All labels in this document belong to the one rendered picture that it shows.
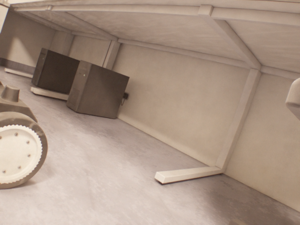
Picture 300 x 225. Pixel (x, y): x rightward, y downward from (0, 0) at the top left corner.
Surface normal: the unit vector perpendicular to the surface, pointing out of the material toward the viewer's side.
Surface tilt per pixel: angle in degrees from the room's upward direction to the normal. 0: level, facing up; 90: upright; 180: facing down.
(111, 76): 90
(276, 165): 90
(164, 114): 90
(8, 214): 0
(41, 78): 90
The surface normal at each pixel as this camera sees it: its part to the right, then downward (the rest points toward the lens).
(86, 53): -0.63, -0.17
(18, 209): 0.33, -0.94
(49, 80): 0.70, 0.29
